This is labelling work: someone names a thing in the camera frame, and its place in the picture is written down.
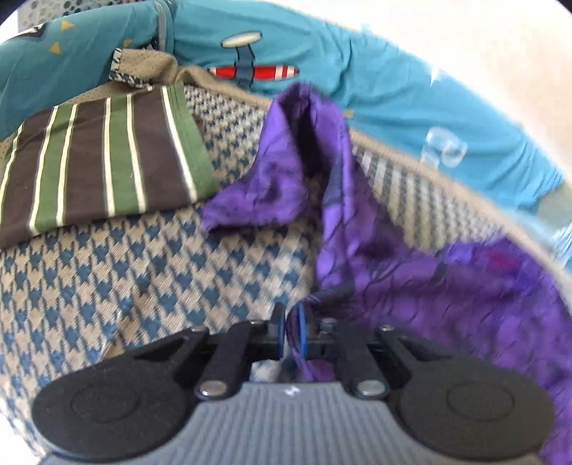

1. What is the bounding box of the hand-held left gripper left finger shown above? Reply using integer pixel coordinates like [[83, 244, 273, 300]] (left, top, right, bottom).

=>
[[134, 304, 287, 400]]

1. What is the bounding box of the grey green headboard panel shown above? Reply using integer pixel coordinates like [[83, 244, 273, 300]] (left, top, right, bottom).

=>
[[536, 183, 572, 221]]

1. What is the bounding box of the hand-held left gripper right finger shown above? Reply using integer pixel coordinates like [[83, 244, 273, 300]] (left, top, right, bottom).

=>
[[296, 305, 448, 400]]

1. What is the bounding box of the purple floral top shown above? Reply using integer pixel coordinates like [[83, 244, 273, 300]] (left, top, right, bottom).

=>
[[201, 83, 572, 465]]

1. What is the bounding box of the blue beige houndstooth blanket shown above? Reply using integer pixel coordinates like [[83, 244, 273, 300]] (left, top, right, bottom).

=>
[[0, 85, 572, 457]]

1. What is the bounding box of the brown green striped folded garment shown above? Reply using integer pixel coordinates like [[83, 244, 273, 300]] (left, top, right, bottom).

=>
[[0, 83, 220, 249]]

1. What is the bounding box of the teal pillow with yellow triangles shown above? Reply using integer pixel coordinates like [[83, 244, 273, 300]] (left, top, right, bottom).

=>
[[0, 0, 175, 139]]

